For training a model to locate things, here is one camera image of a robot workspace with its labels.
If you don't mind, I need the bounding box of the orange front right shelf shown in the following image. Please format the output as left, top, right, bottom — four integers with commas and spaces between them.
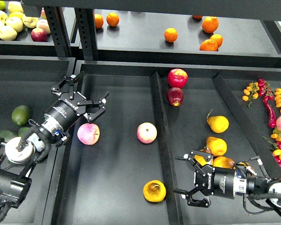
200, 39, 218, 51

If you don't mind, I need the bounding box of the dark green avocado middle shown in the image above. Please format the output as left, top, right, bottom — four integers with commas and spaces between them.
17, 127, 29, 137

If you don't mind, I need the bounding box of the mixed cherry tomatoes lower right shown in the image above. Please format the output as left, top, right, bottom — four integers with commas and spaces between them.
263, 127, 281, 168

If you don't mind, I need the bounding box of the large orange upper right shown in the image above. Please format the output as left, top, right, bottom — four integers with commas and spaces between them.
202, 16, 219, 33

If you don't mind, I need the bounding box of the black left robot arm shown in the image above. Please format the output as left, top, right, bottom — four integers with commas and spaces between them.
0, 72, 109, 222

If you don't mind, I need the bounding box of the dark green avocado far left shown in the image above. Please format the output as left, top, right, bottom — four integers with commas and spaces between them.
0, 130, 17, 143

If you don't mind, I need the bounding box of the pink apple centre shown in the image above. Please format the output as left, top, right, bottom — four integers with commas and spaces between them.
137, 122, 157, 144

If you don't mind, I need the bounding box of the red apple on shelf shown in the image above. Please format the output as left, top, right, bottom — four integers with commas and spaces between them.
30, 28, 48, 42

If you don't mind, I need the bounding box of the dark red apple lower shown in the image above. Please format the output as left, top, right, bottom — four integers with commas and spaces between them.
166, 87, 184, 107

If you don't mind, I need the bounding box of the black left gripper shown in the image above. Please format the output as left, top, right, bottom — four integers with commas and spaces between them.
41, 71, 109, 136

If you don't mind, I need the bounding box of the orange tangerine centre shelf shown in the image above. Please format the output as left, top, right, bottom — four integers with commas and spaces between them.
164, 28, 178, 43

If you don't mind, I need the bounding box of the pink apple left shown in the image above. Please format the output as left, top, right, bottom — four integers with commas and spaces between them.
77, 123, 100, 145

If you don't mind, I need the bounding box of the orange behind front right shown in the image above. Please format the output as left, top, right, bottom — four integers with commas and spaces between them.
210, 34, 223, 48

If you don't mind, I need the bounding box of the yellow pear cluster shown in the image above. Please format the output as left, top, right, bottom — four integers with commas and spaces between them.
194, 146, 214, 166
213, 156, 235, 169
235, 162, 254, 171

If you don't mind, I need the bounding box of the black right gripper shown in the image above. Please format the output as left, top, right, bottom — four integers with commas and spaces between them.
173, 150, 249, 209

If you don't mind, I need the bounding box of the orange tangerine shelf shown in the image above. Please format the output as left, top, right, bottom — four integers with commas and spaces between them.
94, 14, 104, 29
164, 28, 178, 43

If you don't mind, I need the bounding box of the pale yellow apple front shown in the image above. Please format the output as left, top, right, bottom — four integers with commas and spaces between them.
0, 26, 17, 41

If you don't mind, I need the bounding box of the orange cherry tomato bunch left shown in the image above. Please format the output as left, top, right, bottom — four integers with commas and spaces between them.
242, 82, 259, 108

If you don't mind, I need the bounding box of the yellow pear with stem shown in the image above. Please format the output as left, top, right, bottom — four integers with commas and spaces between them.
206, 110, 229, 134

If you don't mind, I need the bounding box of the yellow pear left cluster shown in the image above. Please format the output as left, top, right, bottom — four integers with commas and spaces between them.
194, 146, 214, 166

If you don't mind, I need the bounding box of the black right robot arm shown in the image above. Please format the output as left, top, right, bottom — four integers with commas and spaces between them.
173, 150, 281, 217

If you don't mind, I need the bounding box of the orange tangerine shelf left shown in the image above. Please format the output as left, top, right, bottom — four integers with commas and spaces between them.
94, 14, 104, 29

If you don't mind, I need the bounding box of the dark green avocado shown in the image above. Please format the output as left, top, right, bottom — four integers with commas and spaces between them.
17, 127, 29, 137
0, 130, 17, 143

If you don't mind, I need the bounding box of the red chili pepper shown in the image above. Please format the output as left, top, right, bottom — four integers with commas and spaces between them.
263, 96, 276, 128

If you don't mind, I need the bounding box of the pink apple on shelf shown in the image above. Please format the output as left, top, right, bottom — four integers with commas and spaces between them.
36, 19, 51, 35

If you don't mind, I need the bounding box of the red apple upper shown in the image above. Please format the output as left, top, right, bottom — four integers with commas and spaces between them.
167, 68, 188, 88

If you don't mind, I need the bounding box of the red cherry tomato bunch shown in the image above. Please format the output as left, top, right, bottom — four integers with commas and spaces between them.
258, 79, 274, 101

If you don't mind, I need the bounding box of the yellow pear middle cluster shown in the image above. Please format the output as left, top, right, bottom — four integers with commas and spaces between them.
213, 156, 235, 169

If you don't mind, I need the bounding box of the yellow pear right cluster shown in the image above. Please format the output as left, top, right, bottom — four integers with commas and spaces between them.
235, 162, 254, 171

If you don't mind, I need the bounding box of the green avocado top left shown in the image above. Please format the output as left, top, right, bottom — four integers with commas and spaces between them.
11, 105, 30, 126

